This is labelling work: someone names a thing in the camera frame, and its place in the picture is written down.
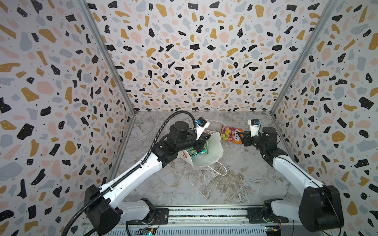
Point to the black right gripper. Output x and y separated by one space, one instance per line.
252 140

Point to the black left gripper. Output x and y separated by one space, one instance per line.
201 140

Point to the white paper bag floral print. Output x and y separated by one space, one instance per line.
210 155

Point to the orange pink Fox's candy bag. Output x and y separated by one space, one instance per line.
231 134

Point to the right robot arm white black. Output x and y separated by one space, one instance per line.
320 208

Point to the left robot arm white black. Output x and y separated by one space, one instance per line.
105 203

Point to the green snack packets in bag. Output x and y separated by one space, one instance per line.
193 153

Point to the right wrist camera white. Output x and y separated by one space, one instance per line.
254 127

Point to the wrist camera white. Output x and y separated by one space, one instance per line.
254 127
201 125

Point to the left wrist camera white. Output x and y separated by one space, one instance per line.
201 125

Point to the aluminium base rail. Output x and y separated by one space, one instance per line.
209 220

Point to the aluminium corner post right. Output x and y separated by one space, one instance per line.
329 8

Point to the aluminium corner post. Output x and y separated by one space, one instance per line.
83 6
329 8

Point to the aluminium corner post left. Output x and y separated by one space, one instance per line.
83 6

